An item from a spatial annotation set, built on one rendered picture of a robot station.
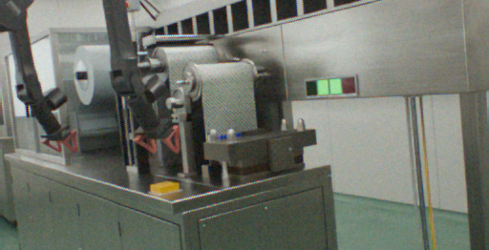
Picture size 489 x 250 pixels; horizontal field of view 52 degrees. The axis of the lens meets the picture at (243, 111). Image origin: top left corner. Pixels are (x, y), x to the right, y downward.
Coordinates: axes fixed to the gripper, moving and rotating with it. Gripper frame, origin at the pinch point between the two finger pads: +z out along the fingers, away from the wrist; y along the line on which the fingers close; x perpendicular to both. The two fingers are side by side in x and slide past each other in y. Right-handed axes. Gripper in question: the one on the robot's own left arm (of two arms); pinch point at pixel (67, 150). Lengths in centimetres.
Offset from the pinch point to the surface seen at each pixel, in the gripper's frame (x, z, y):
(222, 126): -35, 17, -41
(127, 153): -27.3, 23.6, 9.7
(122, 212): 1.2, 28.7, -10.6
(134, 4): -75, -25, 15
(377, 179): -247, 233, 19
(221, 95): -41, 7, -42
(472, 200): -36, 49, -123
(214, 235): 6, 29, -58
